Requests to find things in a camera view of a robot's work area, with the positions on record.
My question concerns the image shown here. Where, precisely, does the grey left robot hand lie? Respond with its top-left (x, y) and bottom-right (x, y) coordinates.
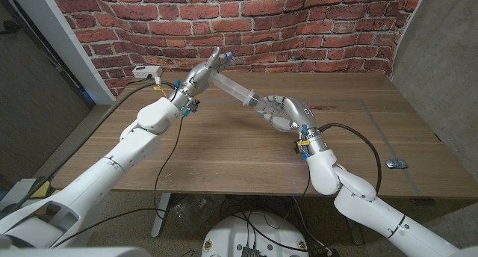
top-left (169, 46), bottom-right (234, 108)

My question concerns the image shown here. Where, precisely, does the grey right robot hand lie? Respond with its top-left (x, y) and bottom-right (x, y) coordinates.
top-left (260, 95), bottom-right (330, 157)

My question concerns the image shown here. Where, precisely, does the large clear plastic syringe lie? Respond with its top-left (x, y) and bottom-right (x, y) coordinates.
top-left (208, 69), bottom-right (294, 126)

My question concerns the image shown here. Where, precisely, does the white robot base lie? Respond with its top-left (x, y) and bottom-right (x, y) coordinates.
top-left (201, 211), bottom-right (310, 257)

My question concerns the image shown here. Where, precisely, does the white power strip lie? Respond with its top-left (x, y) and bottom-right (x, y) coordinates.
top-left (132, 65), bottom-right (164, 80)

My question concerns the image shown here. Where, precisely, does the printed red brick backdrop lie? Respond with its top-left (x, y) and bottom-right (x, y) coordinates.
top-left (48, 0), bottom-right (426, 99)

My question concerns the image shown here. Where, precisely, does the clear plastic bag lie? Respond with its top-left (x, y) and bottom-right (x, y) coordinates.
top-left (171, 193), bottom-right (221, 232)

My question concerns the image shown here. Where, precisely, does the white table leg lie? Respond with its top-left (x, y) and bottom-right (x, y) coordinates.
top-left (151, 192), bottom-right (173, 238)

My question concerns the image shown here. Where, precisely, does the dark grey door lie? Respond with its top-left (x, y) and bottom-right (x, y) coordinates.
top-left (0, 0), bottom-right (94, 179)

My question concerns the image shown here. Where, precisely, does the yellow foot pedal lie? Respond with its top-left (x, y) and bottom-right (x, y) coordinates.
top-left (29, 181), bottom-right (52, 199)

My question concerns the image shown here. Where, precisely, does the black power strip cable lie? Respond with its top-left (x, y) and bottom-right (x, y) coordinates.
top-left (128, 76), bottom-right (155, 86)

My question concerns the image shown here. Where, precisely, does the thin black left wrist cable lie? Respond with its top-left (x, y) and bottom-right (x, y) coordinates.
top-left (152, 114), bottom-right (184, 220)

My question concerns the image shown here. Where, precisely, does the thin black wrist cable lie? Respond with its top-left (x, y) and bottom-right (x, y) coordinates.
top-left (300, 169), bottom-right (312, 198)
top-left (152, 114), bottom-right (184, 220)

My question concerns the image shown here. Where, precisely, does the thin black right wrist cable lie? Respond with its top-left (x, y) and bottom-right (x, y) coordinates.
top-left (300, 169), bottom-right (312, 198)

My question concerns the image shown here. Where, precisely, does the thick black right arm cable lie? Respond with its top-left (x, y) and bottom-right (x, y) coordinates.
top-left (317, 122), bottom-right (382, 194)

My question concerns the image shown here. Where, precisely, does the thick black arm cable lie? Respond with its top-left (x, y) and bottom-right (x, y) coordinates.
top-left (317, 122), bottom-right (382, 194)
top-left (0, 80), bottom-right (179, 217)

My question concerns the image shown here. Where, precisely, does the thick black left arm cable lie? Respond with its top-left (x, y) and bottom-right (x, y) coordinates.
top-left (0, 80), bottom-right (179, 217)

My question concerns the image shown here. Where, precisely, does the small metal bracket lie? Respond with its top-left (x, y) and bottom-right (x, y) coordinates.
top-left (385, 158), bottom-right (409, 170)

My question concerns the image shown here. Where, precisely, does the white door frame post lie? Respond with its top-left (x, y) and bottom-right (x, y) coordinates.
top-left (7, 0), bottom-right (115, 105)

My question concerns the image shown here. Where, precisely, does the black floor cable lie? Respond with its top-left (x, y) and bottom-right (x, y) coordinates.
top-left (52, 207), bottom-right (167, 249)

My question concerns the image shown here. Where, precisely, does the black door handle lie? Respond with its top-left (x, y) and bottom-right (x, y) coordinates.
top-left (0, 19), bottom-right (22, 36)

